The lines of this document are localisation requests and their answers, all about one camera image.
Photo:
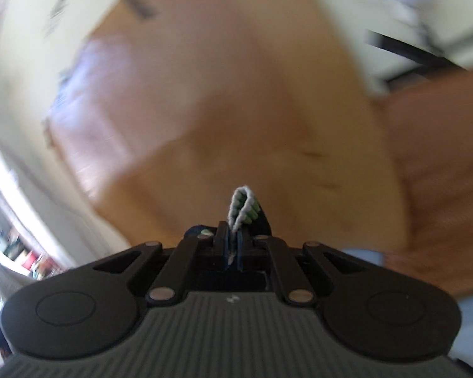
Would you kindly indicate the brown cushion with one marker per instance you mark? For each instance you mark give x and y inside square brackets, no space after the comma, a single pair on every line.
[441,173]

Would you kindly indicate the navy and green knit garment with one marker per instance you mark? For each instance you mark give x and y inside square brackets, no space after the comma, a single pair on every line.
[242,204]

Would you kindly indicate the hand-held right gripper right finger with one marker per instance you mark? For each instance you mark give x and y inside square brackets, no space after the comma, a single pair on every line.
[241,246]

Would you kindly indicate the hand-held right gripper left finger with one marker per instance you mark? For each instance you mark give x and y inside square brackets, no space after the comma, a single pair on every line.
[223,244]

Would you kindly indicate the wood-look floor sheet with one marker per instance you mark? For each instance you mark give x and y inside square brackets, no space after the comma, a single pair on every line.
[228,98]

